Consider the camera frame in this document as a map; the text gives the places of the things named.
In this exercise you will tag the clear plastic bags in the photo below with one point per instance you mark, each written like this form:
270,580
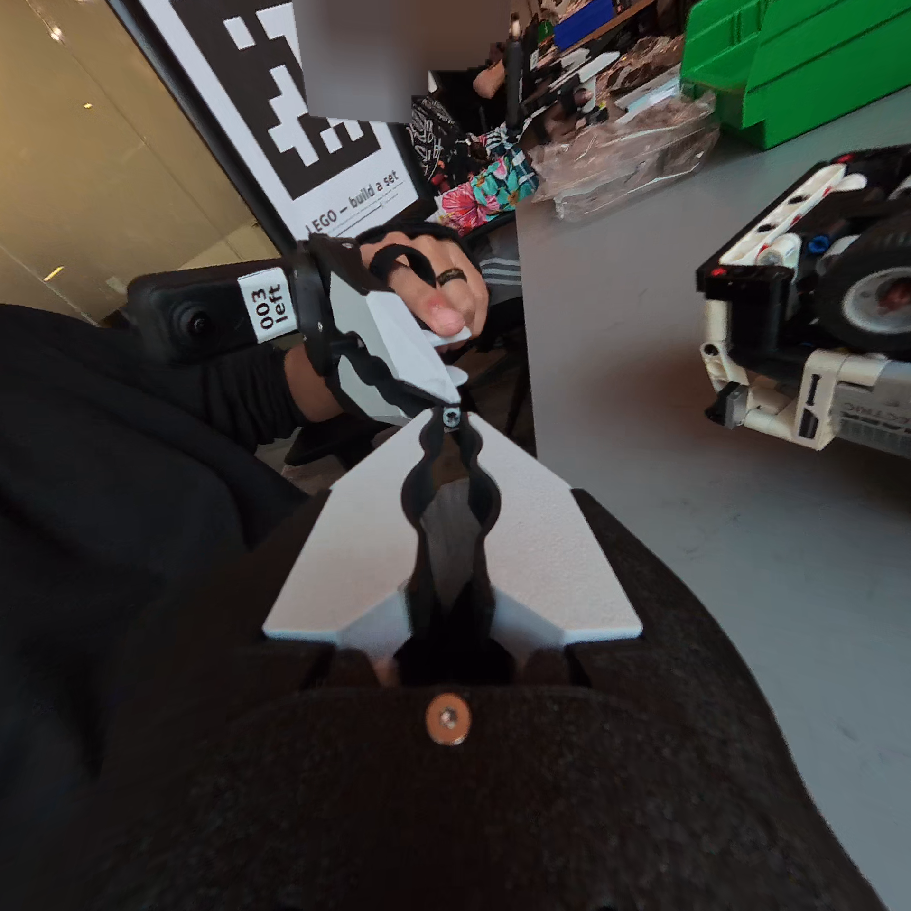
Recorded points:
626,156

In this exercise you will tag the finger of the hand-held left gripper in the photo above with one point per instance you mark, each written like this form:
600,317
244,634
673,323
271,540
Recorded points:
370,391
398,334

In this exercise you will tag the black and white marker poster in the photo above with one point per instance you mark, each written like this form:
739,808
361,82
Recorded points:
235,107

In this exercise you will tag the green plastic bin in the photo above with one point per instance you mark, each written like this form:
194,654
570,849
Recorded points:
797,64

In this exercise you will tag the person's left hand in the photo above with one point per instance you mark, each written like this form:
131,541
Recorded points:
445,299

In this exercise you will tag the white and black lego car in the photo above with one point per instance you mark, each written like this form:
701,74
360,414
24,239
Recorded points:
804,306

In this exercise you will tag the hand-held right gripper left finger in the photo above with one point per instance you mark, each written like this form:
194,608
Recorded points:
341,555

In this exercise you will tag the person's left forearm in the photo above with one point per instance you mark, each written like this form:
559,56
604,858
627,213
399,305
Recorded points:
142,398

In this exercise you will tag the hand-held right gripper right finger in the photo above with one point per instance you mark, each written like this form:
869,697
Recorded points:
555,555

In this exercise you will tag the blue plastic bin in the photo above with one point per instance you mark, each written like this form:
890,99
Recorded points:
585,25

